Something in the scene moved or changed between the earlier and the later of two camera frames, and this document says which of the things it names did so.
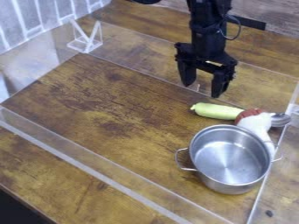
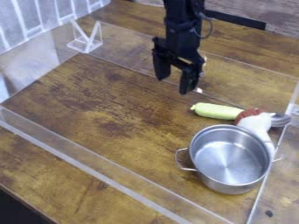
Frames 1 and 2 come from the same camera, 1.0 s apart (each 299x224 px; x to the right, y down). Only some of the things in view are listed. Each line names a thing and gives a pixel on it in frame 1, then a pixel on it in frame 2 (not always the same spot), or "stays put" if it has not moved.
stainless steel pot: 230,156 stays put
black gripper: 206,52 → 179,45
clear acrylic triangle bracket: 86,43 stays put
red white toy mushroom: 256,121 stays put
